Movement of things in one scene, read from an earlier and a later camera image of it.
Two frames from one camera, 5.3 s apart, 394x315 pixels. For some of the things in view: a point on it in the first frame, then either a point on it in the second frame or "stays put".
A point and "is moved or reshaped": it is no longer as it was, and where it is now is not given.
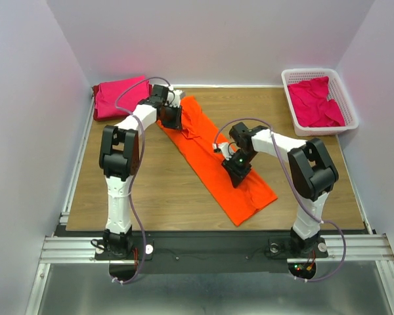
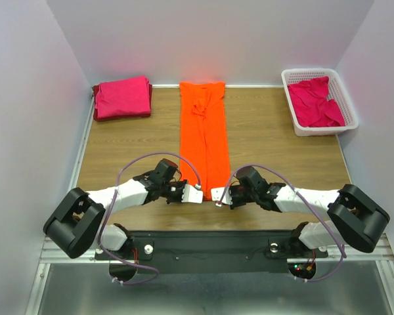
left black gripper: x=176 y=123 to x=181 y=184
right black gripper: x=236 y=174 to x=234 y=203
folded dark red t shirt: x=117 y=117 stays put
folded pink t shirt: x=106 y=94 stays put
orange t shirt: x=209 y=149 is moved or reshaped
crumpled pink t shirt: x=313 y=108 stays put
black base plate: x=208 y=252 stays put
